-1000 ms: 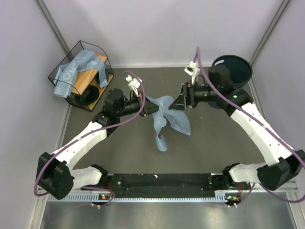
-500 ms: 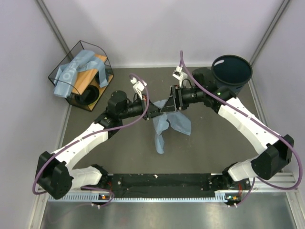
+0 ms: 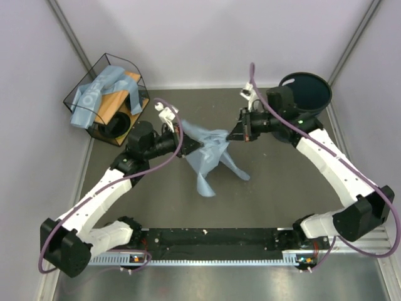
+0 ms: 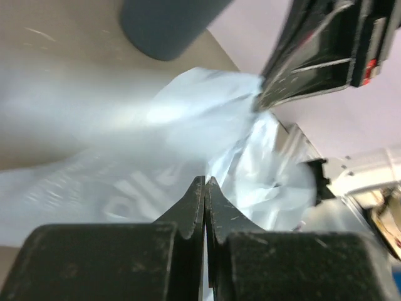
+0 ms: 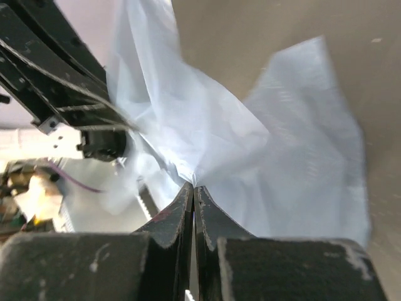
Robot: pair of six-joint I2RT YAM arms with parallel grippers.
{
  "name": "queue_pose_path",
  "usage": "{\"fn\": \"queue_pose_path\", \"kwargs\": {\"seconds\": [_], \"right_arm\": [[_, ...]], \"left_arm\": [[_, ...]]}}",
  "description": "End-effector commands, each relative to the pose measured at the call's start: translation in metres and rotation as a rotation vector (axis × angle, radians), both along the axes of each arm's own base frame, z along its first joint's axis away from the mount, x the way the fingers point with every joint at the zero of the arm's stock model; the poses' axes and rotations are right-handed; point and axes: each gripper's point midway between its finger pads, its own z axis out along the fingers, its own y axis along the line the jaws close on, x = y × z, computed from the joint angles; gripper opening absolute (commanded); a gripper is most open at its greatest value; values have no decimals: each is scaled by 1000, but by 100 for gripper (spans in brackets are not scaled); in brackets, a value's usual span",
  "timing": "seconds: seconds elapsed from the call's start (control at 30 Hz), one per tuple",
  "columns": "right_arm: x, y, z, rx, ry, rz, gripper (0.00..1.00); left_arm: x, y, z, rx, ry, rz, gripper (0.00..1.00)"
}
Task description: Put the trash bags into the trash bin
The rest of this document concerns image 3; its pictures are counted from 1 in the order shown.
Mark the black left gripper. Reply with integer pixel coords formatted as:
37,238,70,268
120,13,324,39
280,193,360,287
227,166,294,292
143,122,203,160

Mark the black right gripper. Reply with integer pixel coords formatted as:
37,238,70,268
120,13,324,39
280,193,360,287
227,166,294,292
226,107,281,142

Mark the dark blue trash bin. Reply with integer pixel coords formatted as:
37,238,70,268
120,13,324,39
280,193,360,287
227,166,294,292
266,71,332,134

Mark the light blue printed trash bag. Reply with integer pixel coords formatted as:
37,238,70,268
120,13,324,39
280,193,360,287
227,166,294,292
70,65,143,129

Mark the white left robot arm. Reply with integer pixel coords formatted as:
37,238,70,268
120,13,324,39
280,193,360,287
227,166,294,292
39,121,202,278

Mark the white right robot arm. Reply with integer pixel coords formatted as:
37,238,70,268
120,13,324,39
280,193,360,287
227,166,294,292
228,82,394,248

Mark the black bowl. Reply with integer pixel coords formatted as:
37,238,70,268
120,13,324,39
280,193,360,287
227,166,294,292
98,112,131,138

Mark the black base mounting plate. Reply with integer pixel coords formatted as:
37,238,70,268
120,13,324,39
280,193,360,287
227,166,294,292
132,228,299,261

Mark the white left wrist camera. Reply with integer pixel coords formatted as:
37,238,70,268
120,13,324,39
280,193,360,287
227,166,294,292
155,102,179,132

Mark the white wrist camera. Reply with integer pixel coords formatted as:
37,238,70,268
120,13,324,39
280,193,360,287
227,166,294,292
155,102,179,132
240,82,259,112

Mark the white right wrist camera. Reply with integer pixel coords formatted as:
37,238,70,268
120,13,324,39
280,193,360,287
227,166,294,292
240,82,259,112

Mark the black wire shelf rack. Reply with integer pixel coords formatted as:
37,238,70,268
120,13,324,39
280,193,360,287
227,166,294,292
63,53,150,147

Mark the aluminium frame rail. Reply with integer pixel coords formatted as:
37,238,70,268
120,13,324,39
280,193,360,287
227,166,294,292
51,227,392,267

